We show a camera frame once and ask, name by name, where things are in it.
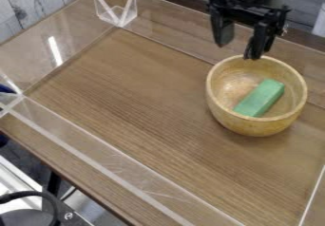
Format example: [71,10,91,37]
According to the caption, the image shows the black cable loop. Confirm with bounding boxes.
[0,190,62,226]

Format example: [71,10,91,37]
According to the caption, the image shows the clear acrylic tray wall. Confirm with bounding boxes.
[0,0,325,226]

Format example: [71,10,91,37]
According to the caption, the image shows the green rectangular block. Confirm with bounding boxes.
[234,79,286,117]

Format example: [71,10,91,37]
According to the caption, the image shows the brown wooden bowl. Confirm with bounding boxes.
[206,55,308,137]

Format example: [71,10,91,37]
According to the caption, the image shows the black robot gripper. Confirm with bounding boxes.
[207,0,290,60]

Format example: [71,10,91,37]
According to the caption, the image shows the black table leg bracket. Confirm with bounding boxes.
[41,172,94,226]

